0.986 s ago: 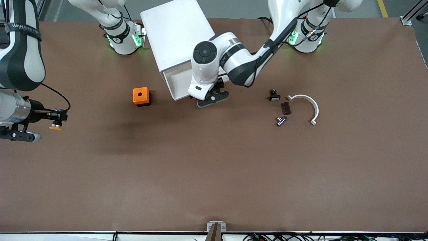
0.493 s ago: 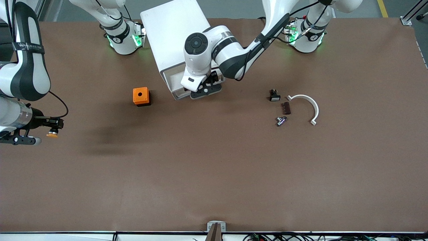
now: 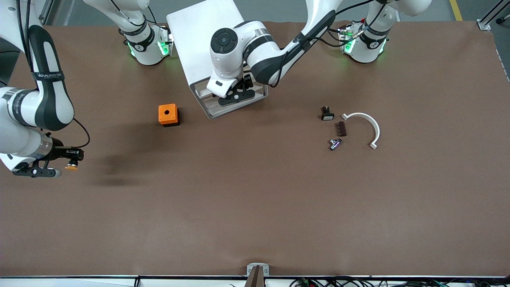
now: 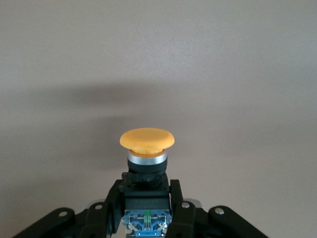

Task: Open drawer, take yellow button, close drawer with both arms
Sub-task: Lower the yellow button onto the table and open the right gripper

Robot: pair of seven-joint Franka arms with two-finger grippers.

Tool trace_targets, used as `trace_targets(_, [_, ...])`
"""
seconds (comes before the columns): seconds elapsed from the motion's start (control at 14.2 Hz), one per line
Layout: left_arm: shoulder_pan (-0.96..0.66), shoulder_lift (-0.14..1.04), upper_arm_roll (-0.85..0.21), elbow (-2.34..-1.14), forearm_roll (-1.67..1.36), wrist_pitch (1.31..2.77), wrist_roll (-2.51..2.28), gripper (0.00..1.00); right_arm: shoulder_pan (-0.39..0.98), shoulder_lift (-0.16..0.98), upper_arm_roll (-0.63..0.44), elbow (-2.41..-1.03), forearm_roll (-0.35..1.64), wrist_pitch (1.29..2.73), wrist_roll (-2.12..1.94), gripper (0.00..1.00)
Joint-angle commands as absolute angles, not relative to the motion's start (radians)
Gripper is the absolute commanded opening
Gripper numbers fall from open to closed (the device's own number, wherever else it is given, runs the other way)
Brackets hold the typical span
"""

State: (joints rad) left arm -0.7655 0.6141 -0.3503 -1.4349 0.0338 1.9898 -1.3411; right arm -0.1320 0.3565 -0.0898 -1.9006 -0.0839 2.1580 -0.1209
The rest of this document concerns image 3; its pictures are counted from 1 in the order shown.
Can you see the orange box with hole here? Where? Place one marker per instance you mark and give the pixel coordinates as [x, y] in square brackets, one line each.
[163, 117]

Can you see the silver metal fitting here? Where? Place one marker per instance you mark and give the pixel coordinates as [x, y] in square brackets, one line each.
[335, 144]

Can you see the orange push button black body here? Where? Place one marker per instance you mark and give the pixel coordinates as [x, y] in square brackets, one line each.
[72, 166]

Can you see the aluminium frame profile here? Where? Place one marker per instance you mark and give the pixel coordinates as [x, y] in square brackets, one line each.
[490, 16]

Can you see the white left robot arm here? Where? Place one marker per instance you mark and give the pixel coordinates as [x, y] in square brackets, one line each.
[263, 52]

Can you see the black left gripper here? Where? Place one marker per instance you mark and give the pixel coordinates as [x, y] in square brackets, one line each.
[247, 81]

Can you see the black switch white face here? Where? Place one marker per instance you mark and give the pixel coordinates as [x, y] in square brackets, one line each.
[327, 116]

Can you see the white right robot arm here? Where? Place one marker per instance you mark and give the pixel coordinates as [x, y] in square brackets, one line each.
[24, 115]

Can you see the white curved plastic clamp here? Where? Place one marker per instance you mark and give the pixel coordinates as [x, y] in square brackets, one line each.
[372, 123]

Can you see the controller box green light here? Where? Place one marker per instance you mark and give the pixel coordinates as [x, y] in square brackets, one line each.
[165, 44]
[347, 44]

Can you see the white table edge rail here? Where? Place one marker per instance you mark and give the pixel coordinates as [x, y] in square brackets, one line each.
[79, 282]

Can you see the brown terminal block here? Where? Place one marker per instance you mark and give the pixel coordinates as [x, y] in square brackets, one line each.
[342, 129]

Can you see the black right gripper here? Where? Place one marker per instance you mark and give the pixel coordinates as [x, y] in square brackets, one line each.
[59, 153]

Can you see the grey metal edge bracket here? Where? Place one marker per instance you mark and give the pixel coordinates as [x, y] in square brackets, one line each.
[251, 271]

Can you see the brown camera mast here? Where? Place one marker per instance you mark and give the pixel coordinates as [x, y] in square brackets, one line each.
[255, 280]

